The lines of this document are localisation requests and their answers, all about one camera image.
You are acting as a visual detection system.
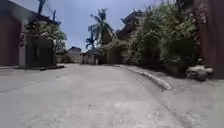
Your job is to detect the pale fence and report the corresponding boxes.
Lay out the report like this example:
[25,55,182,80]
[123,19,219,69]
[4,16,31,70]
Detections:
[68,49,101,66]

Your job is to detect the low dark kerb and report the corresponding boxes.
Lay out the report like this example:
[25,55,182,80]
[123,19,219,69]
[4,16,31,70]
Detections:
[0,64,66,72]

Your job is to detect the dark gate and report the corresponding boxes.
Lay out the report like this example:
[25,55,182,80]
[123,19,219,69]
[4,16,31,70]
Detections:
[24,34,56,68]

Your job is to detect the tall palm tree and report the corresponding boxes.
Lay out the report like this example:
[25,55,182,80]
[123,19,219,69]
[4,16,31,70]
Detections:
[87,8,116,51]

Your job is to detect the pale concrete kerb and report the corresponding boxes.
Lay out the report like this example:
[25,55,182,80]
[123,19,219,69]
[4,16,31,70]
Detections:
[114,63,173,91]

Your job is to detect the grey rock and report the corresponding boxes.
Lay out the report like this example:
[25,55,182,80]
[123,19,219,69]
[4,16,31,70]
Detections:
[185,58,215,82]

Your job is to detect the red-brown building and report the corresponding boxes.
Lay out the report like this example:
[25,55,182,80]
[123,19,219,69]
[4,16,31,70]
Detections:
[0,0,38,68]

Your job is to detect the grey concrete verge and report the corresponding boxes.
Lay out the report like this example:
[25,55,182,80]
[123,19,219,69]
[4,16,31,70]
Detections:
[133,64,224,128]

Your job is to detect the red-brown wall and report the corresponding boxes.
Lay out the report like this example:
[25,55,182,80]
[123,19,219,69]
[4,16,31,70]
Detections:
[191,0,224,80]

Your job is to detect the leafy tree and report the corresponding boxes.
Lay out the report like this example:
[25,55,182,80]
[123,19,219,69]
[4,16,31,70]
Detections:
[23,19,68,54]

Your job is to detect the dense green bushes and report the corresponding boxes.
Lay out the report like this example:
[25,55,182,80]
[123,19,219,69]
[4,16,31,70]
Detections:
[124,1,201,73]

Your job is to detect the small palm tree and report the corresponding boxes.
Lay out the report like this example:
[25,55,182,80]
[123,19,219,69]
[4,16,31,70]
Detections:
[84,33,98,53]

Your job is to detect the grey concrete road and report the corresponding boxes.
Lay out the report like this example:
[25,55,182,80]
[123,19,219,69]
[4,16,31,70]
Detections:
[0,63,224,128]

